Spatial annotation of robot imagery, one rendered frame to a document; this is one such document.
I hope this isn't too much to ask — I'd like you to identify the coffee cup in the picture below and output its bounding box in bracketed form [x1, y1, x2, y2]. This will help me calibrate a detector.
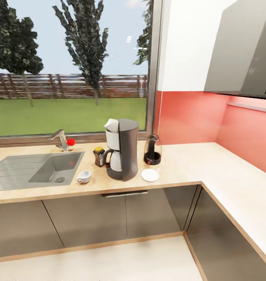
[77, 171, 91, 183]

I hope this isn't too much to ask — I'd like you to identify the bottle of coffee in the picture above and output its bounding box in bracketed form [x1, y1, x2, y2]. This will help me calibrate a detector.
[93, 146, 105, 167]

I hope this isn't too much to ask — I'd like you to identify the electric kettle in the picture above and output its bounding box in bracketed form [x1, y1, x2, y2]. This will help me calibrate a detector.
[144, 134, 162, 165]

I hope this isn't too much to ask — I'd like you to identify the saucer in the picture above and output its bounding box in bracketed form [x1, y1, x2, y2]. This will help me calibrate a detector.
[141, 169, 159, 181]

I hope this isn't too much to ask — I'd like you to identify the paper coffee filter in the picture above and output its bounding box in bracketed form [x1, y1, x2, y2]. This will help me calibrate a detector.
[105, 119, 119, 133]

